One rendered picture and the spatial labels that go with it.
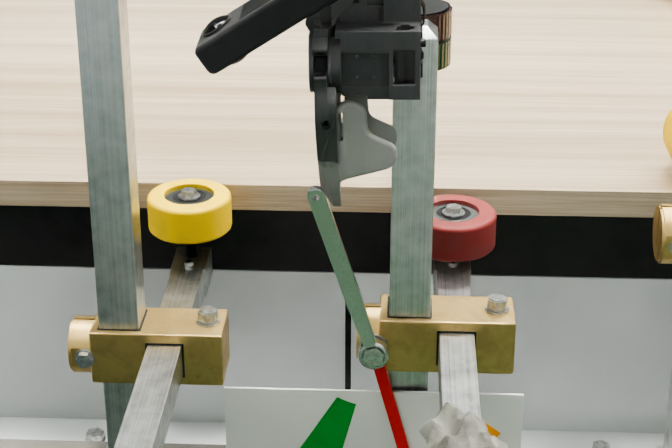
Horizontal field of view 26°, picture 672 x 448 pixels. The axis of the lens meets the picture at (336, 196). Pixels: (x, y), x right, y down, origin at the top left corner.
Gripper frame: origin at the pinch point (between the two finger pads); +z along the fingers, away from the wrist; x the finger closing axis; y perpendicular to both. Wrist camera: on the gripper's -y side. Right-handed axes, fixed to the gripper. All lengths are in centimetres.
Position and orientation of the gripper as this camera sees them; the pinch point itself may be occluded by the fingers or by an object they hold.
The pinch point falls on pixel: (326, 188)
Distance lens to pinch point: 112.6
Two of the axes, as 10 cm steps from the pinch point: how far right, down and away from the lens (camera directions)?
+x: 0.5, -4.1, 9.1
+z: 0.2, 9.1, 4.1
